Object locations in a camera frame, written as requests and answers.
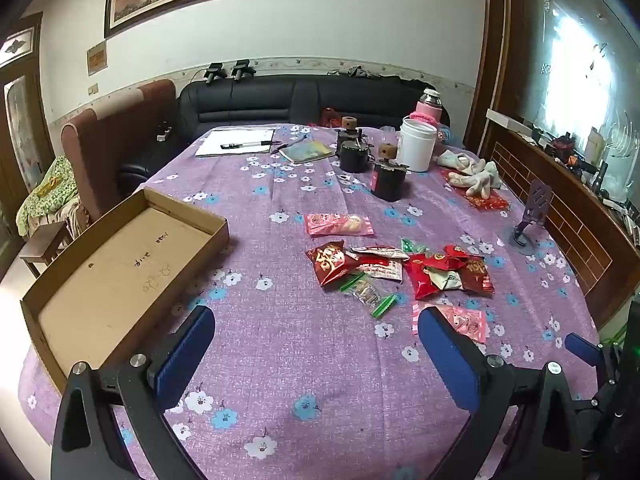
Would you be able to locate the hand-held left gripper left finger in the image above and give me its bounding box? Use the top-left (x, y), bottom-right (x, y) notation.
top-left (51, 305), bottom-right (217, 480)

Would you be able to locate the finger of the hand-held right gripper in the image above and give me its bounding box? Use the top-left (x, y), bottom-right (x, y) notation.
top-left (565, 332), bottom-right (620, 393)

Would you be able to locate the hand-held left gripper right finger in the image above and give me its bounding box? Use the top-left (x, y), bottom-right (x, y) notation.
top-left (417, 306), bottom-right (583, 480)

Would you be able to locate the pink snack packet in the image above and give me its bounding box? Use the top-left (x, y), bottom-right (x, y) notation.
top-left (304, 211), bottom-right (375, 238)
top-left (412, 302), bottom-right (488, 345)

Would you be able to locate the plain red snack packet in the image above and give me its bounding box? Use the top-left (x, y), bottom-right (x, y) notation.
top-left (404, 255), bottom-right (441, 302)

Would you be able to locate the red packet gold print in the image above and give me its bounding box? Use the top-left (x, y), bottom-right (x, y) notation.
top-left (457, 256), bottom-right (497, 296)

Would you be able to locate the shallow cardboard box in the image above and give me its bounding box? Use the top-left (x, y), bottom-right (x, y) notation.
top-left (20, 186), bottom-right (231, 393)

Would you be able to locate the white red striped packet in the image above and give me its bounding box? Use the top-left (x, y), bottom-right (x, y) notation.
top-left (348, 245), bottom-right (408, 261)
top-left (350, 259), bottom-right (403, 282)

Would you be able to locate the large red snack packet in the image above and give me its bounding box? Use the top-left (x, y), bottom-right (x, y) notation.
top-left (305, 240), bottom-right (362, 288)

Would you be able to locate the purple floral tablecloth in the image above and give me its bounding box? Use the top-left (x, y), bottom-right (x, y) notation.
top-left (17, 122), bottom-right (601, 480)

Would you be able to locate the brown wooden sideboard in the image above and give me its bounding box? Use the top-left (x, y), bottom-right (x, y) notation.
top-left (485, 107), bottom-right (640, 331)

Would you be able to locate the grey phone stand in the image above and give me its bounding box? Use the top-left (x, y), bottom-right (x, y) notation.
top-left (511, 179), bottom-right (553, 247)

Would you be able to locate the red paper packet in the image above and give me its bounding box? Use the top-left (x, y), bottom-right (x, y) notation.
top-left (440, 167), bottom-right (511, 211)

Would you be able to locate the beige patterned throw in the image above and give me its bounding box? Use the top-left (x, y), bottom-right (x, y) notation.
top-left (50, 195), bottom-right (95, 241)

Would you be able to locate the wooden stool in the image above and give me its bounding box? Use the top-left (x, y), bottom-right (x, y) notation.
top-left (19, 220), bottom-right (68, 278)

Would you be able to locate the white cloth glove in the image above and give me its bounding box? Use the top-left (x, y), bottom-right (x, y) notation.
top-left (447, 160), bottom-right (501, 198)
top-left (437, 149), bottom-right (483, 172)

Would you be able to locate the red black small appliance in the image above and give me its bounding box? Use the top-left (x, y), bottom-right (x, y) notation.
top-left (550, 132), bottom-right (583, 158)

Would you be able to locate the green floral blanket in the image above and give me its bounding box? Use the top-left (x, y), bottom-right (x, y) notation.
top-left (16, 155), bottom-right (78, 236)

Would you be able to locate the brown armchair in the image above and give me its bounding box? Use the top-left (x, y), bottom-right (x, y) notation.
top-left (61, 79), bottom-right (177, 223)

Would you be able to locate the white plastic jar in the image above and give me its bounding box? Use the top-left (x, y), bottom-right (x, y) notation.
top-left (397, 117), bottom-right (438, 172)

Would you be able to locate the white paper pad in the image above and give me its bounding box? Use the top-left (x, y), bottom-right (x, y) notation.
top-left (194, 127), bottom-right (277, 158)

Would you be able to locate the dark purple pen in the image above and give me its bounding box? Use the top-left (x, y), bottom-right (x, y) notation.
top-left (270, 135), bottom-right (308, 155)

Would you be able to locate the colourful cover notebook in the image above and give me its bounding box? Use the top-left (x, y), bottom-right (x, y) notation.
top-left (278, 141), bottom-right (337, 165)

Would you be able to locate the white flat box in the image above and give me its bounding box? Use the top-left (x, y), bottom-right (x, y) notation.
top-left (486, 108), bottom-right (533, 135)

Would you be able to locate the pink thermos flask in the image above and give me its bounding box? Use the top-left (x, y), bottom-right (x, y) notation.
top-left (411, 88), bottom-right (446, 126)

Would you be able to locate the black leather sofa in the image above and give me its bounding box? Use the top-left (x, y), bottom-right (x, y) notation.
top-left (120, 74), bottom-right (451, 183)

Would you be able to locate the wooden glass door set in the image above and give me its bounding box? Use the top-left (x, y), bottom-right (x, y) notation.
top-left (0, 12), bottom-right (56, 241)

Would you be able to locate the etched glass panel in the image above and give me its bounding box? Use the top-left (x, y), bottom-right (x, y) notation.
top-left (500, 0), bottom-right (640, 161)

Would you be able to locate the small wall plaque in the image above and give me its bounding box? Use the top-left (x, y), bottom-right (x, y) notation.
top-left (86, 40), bottom-right (109, 77)

